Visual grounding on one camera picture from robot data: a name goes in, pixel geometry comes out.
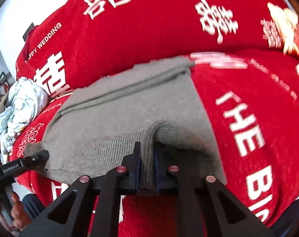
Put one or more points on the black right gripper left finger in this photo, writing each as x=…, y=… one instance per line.
x=90, y=206

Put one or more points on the person's left hand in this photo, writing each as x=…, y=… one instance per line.
x=20, y=217

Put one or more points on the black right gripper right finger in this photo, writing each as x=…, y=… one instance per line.
x=205, y=206

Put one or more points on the white floral crumpled cloth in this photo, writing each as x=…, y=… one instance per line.
x=25, y=101

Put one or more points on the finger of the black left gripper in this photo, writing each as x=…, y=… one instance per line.
x=19, y=166

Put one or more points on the red wedding quilt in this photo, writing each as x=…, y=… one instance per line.
x=85, y=40

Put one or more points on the black handled cart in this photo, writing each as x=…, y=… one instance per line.
x=4, y=82

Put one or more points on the red embroidered pillow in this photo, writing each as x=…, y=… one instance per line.
x=287, y=24

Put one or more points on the red wedding bed sheet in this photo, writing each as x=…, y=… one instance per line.
x=252, y=101

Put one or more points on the grey knit sweater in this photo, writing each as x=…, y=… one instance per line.
x=98, y=125

